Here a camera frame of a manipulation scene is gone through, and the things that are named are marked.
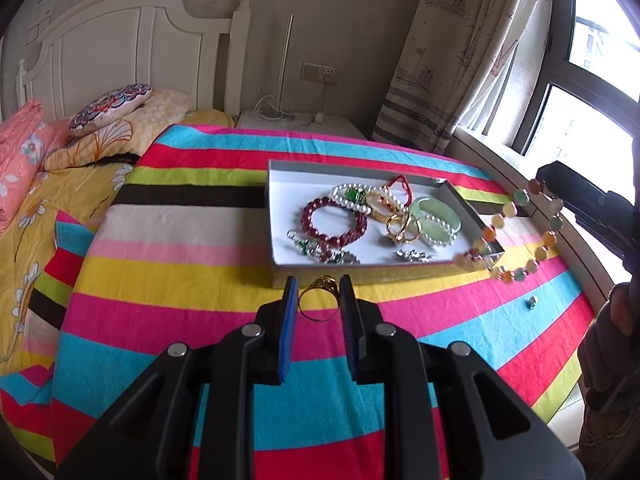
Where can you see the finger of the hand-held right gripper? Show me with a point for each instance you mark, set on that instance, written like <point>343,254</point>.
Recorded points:
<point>575,195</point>

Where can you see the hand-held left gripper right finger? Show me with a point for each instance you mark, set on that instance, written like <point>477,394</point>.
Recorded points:
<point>350,340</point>

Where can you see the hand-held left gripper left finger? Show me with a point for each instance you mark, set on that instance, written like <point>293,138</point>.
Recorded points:
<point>286,340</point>

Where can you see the small silver brooch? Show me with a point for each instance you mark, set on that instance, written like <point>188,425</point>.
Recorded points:
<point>415,255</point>

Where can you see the gold linked rings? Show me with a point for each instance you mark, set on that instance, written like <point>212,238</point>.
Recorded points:
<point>400,230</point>

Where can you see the grey cardboard box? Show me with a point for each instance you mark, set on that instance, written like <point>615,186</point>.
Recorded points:
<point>285,210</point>

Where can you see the gold bangle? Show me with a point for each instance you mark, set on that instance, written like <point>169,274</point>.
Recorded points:
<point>373,208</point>

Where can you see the person's right forearm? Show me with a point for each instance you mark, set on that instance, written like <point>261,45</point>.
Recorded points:
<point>610,390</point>

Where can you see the person's right hand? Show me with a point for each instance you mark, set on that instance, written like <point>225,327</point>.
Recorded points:
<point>624,310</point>

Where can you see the colourful striped blanket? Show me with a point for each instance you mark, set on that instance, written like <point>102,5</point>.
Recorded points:
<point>200,270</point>

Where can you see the dark framed window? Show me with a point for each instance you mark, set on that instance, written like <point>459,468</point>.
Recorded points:
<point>565,75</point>

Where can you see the green jade bangle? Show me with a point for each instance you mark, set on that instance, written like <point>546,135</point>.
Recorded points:
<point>418,207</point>

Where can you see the printed beige curtain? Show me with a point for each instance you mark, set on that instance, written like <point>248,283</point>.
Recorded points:
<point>450,60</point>

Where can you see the white nightstand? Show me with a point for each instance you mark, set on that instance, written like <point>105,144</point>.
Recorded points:
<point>340,127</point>

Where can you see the yellow floral bedsheet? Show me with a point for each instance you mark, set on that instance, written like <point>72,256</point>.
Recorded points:
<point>75,200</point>

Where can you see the yellow patterned pillow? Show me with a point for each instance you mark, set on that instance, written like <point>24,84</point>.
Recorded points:
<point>162,110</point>

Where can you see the white pole lamp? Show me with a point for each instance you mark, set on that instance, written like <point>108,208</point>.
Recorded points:
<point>286,70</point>

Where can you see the embroidered floral cushion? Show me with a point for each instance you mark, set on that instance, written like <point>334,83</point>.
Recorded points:
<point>110,107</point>

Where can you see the pink folded quilt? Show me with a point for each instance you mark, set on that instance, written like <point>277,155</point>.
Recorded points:
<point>20,155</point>

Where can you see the white wooden headboard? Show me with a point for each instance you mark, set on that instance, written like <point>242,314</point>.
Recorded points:
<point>100,60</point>

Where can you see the wall socket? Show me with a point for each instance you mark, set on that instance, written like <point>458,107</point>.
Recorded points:
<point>320,72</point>

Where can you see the white paper wall notice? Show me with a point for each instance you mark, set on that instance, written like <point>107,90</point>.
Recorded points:
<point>42,15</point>

